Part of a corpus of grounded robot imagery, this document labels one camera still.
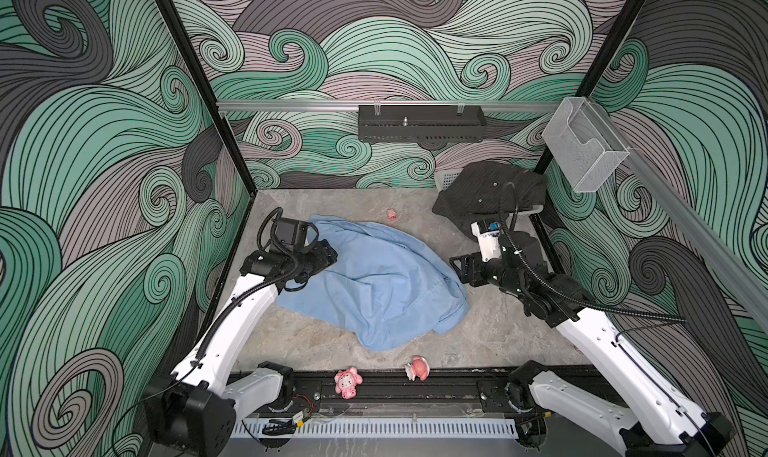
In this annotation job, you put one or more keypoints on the light blue long sleeve shirt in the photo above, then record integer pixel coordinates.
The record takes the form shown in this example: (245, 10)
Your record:
(387, 287)

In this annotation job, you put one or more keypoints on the dark grey striped shirt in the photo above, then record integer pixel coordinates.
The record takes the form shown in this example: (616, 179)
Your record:
(475, 194)

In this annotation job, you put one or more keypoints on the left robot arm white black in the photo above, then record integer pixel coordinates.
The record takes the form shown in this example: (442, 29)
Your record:
(195, 408)

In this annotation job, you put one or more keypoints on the right black frame post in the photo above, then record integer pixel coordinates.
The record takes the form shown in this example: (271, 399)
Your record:
(615, 38)

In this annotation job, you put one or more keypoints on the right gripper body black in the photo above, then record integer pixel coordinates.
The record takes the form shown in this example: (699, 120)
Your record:
(481, 271)

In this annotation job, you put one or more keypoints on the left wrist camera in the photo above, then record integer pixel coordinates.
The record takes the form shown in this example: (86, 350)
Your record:
(291, 233)

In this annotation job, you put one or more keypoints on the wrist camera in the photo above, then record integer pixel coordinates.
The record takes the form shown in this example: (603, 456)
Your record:
(291, 233)
(487, 234)

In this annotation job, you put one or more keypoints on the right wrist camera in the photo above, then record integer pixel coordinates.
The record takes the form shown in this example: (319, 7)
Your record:
(487, 234)

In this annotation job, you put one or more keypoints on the pink white plush toy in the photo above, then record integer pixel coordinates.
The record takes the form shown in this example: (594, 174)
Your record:
(417, 369)

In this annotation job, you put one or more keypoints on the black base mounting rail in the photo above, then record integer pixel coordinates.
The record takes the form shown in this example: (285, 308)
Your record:
(486, 389)

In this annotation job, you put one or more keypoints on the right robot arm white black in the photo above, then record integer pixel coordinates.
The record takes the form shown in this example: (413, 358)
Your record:
(654, 417)

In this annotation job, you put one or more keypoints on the clear plastic wall bin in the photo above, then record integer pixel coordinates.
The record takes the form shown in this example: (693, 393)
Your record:
(585, 143)

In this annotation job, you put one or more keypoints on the left black frame post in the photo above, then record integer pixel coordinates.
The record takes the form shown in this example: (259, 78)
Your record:
(174, 24)

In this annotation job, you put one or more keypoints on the white slotted cable duct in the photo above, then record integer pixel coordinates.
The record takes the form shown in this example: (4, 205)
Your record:
(381, 428)

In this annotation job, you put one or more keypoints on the black frame post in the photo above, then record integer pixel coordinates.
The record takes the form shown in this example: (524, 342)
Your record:
(615, 38)
(174, 24)

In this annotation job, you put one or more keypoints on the pink plush pig toy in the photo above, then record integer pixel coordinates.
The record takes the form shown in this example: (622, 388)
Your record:
(347, 381)

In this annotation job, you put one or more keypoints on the right side aluminium rail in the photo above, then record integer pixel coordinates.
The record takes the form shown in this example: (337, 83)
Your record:
(717, 202)

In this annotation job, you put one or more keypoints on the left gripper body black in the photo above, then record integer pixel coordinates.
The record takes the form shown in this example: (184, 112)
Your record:
(317, 258)

